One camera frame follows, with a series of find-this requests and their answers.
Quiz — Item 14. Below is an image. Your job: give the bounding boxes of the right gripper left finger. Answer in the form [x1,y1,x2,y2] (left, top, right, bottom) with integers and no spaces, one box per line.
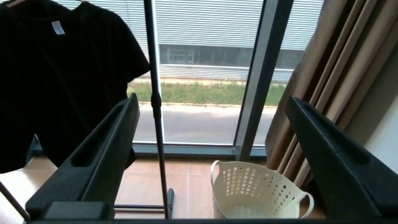
[25,92,141,220]

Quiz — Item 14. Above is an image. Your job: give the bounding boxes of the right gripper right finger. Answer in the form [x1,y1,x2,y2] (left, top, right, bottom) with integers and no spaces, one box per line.
[284,95,398,219]

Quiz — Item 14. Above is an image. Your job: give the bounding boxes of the black garment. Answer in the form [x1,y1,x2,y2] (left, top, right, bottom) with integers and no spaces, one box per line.
[0,0,151,174]

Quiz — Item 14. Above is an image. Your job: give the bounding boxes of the black clothes rack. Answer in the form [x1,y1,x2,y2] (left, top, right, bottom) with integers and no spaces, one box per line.
[0,0,175,222]

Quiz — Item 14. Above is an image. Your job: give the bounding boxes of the white laundry basket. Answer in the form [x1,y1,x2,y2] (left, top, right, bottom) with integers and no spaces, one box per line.
[210,159,315,220]

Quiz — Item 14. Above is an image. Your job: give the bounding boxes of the brown curtain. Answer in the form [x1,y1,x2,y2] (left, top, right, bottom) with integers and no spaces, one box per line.
[265,0,398,189]

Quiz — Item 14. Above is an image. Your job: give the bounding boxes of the window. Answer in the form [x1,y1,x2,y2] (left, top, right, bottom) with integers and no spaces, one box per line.
[24,0,326,162]

